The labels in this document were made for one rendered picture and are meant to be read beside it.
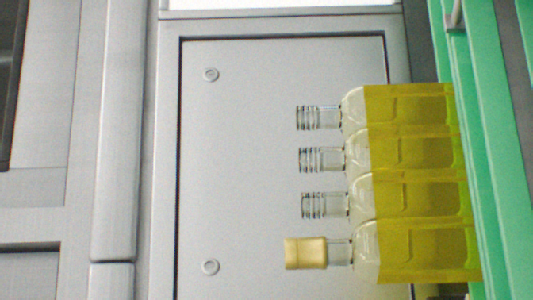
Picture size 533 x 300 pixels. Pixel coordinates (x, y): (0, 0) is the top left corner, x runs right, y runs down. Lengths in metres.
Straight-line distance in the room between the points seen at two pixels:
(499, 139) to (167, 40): 0.55
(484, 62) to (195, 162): 0.41
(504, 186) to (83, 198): 0.56
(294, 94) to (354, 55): 0.10
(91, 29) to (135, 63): 0.10
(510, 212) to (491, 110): 0.11
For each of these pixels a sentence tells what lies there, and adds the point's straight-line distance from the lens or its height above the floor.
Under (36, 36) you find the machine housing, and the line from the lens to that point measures 1.51.
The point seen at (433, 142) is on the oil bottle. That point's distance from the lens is 1.15.
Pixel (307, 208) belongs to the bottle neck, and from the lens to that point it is 1.11.
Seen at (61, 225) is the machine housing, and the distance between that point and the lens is 1.31.
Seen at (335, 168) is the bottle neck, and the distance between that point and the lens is 1.15.
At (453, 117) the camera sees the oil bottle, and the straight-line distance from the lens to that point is 1.17.
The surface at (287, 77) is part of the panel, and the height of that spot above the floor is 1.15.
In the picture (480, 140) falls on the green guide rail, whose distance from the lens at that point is 1.11.
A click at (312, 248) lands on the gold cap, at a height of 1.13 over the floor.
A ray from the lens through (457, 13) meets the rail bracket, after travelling 1.20.
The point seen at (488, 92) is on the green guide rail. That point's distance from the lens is 1.06.
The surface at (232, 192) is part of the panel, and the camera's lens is 1.28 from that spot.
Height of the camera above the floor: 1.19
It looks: 1 degrees down
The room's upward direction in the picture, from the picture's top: 92 degrees counter-clockwise
